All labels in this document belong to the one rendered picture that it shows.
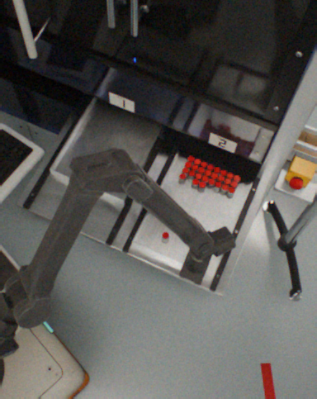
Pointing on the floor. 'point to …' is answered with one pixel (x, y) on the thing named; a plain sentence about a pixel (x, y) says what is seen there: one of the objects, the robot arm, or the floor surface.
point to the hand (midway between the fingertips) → (193, 272)
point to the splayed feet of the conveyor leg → (286, 249)
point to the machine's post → (290, 125)
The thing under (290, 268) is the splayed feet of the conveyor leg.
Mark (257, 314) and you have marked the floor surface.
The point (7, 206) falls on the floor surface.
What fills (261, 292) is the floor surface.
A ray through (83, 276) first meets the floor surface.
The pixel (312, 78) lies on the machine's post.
